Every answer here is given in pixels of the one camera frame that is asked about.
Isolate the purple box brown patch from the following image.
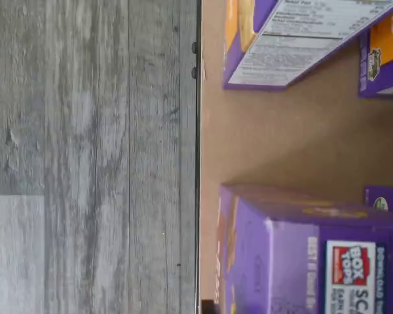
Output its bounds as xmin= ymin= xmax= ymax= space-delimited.
xmin=218 ymin=183 xmax=393 ymax=314

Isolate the purple snack box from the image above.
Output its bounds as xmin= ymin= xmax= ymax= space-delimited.
xmin=364 ymin=185 xmax=393 ymax=214
xmin=357 ymin=14 xmax=393 ymax=99

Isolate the purple box yellow patch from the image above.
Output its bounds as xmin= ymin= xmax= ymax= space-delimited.
xmin=221 ymin=0 xmax=393 ymax=92

